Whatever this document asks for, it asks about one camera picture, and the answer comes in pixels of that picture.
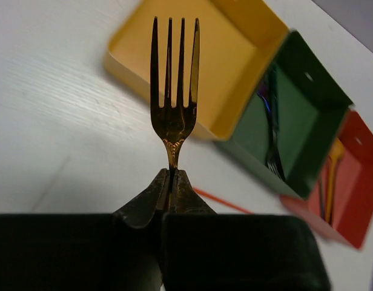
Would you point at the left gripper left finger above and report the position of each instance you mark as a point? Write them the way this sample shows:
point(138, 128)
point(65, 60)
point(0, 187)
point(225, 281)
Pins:
point(84, 251)

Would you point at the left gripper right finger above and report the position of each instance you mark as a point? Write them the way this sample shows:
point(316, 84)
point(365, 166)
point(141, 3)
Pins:
point(203, 250)

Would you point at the fork with green marbled handle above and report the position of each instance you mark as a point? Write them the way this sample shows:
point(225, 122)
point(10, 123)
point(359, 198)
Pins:
point(273, 160)

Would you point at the purple iridescent fork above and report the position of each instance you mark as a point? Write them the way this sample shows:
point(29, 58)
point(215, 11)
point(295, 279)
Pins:
point(263, 94)

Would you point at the orange chopstick upper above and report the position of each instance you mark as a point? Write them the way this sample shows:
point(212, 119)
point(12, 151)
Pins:
point(221, 201)

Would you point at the white chopstick left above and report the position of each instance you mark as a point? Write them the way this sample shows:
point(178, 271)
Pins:
point(54, 178)

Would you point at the red paper box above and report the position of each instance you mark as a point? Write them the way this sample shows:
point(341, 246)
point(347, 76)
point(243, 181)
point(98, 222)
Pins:
point(353, 204)

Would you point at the green paper box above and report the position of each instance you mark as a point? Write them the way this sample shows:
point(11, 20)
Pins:
point(311, 110)

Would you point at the yellow paper box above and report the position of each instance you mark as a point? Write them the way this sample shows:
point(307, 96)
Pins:
point(238, 40)

